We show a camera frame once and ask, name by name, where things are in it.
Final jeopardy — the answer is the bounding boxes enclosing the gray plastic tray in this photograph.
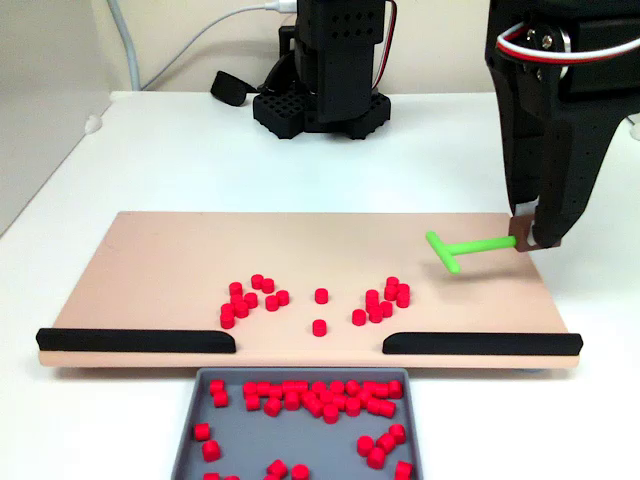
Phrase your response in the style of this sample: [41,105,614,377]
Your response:
[170,367,425,480]

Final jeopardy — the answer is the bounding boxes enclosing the white USB cable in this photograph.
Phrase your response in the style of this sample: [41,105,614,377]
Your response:
[141,0,300,92]

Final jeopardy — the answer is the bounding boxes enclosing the black foam bar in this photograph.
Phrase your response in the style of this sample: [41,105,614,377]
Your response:
[382,331,584,357]
[35,327,237,355]

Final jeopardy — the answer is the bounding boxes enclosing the gray thick cable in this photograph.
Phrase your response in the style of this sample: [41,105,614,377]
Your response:
[105,0,142,92]

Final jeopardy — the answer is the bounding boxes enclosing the pink flat board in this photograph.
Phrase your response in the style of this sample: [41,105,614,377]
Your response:
[38,210,581,371]

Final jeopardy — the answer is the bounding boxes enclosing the red white black servo cable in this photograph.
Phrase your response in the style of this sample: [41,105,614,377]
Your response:
[494,22,640,65]
[370,0,400,96]

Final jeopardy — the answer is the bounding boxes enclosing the green T-shaped pusher tool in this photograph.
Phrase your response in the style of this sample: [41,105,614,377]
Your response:
[425,215,544,275]

